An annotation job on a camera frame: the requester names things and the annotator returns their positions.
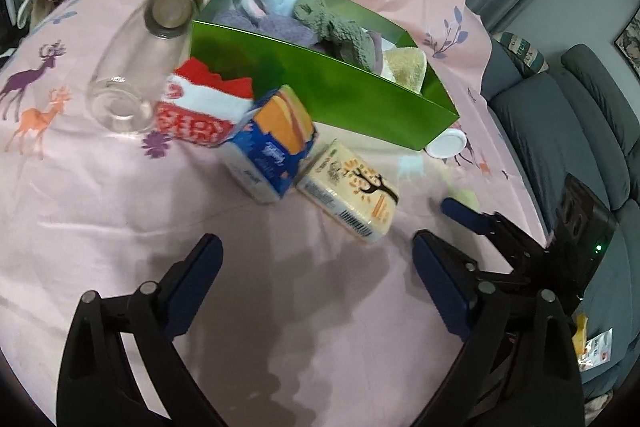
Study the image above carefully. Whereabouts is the clear glass bottle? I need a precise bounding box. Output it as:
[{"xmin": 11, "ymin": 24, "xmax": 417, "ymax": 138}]
[{"xmin": 86, "ymin": 0, "xmax": 204, "ymax": 133}]

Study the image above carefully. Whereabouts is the purple knitted cloth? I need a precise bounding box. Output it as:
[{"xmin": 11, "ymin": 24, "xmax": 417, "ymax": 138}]
[{"xmin": 367, "ymin": 30, "xmax": 384, "ymax": 75}]

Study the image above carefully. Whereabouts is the striped cushion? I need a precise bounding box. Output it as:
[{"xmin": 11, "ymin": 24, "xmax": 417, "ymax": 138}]
[{"xmin": 492, "ymin": 31, "xmax": 549, "ymax": 78}]

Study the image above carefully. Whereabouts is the cream tree-print tissue pack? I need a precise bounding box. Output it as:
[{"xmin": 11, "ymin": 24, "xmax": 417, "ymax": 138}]
[{"xmin": 296, "ymin": 140, "xmax": 399, "ymax": 243}]

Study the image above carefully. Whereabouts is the blue orange tissue pack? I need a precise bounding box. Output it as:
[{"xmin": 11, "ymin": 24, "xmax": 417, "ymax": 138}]
[{"xmin": 218, "ymin": 84, "xmax": 317, "ymax": 204}]

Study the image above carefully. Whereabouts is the pink deer-print tablecloth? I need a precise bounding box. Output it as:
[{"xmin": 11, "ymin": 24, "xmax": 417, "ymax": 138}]
[{"xmin": 1, "ymin": 0, "xmax": 542, "ymax": 426}]

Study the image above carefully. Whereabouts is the yellow fluffy towel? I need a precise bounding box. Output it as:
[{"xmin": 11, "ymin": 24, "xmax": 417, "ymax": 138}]
[{"xmin": 381, "ymin": 46, "xmax": 428, "ymax": 94}]

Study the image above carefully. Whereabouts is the red white sock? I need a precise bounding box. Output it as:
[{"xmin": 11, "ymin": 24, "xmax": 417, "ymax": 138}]
[{"xmin": 155, "ymin": 57, "xmax": 254, "ymax": 146}]

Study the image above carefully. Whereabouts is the pink cylindrical canister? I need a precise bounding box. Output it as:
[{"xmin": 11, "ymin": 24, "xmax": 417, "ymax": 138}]
[{"xmin": 425, "ymin": 127, "xmax": 468, "ymax": 159}]

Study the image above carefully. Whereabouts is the green waffle cloth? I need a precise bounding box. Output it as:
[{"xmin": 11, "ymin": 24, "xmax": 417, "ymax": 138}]
[{"xmin": 293, "ymin": 0, "xmax": 376, "ymax": 72}]

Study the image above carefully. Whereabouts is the green cardboard box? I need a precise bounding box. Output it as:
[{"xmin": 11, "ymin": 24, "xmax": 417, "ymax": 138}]
[{"xmin": 191, "ymin": 0, "xmax": 459, "ymax": 150}]

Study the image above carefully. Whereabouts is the grey sofa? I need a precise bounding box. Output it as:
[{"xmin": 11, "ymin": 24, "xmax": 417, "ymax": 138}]
[{"xmin": 480, "ymin": 44, "xmax": 639, "ymax": 400}]

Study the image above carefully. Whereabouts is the lavender fuzzy cloth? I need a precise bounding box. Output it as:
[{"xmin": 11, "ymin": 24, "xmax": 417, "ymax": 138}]
[{"xmin": 214, "ymin": 9, "xmax": 320, "ymax": 48}]

